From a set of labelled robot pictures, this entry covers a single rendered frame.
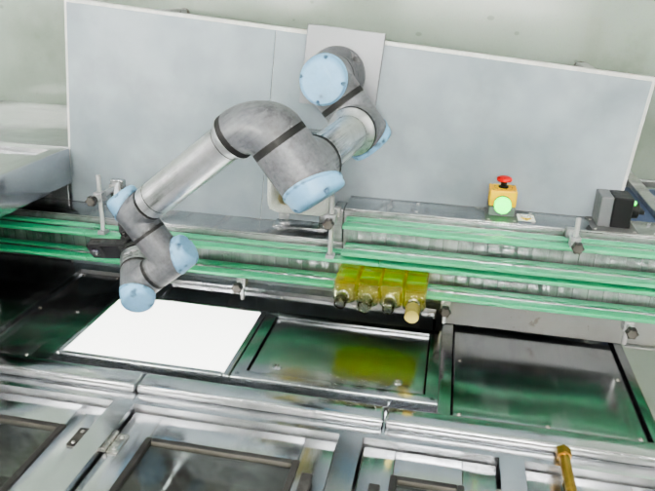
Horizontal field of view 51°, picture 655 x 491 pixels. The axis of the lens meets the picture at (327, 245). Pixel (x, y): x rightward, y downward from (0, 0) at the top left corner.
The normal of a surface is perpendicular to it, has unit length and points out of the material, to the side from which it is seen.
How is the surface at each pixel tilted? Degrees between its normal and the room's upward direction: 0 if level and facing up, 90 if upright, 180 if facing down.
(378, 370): 90
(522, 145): 0
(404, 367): 90
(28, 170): 90
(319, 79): 11
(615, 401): 90
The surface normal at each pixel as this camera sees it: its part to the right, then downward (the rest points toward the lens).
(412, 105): -0.18, 0.35
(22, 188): 0.98, 0.10
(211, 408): 0.04, -0.93
